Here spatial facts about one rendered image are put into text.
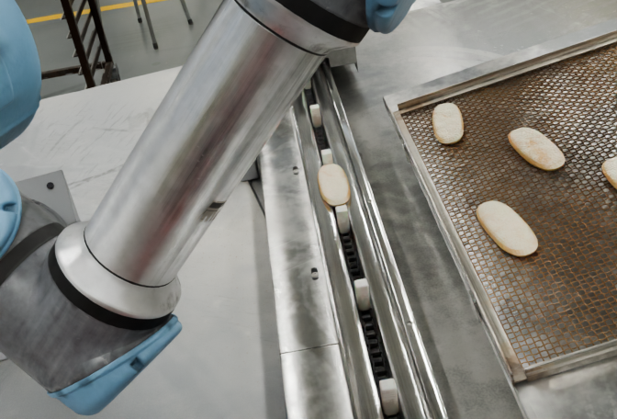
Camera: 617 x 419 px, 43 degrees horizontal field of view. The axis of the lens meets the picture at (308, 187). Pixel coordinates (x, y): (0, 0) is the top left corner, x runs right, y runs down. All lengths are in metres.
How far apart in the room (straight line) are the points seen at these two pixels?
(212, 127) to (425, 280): 0.38
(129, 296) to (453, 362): 0.32
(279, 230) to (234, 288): 0.08
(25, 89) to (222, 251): 0.71
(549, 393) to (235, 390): 0.30
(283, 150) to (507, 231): 0.39
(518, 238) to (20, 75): 0.59
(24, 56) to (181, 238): 0.38
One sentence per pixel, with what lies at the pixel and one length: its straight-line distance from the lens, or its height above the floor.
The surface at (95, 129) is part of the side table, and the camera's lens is 1.34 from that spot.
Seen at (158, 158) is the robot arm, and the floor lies 1.10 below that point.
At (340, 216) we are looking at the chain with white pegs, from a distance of 0.90.
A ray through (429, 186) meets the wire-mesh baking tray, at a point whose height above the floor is 0.89.
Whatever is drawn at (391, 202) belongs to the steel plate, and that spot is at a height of 0.82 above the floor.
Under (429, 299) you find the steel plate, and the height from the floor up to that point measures 0.82.
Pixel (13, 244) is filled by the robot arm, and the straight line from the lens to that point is 0.70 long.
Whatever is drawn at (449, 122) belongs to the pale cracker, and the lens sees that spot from 0.98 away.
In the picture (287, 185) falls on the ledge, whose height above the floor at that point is 0.86.
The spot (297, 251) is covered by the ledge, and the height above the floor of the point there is 0.86.
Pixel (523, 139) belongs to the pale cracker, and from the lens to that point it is 0.91.
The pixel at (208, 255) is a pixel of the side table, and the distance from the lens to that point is 0.95.
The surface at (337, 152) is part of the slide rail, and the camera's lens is 1.05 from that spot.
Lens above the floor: 1.36
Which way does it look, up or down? 31 degrees down
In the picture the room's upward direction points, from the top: 9 degrees counter-clockwise
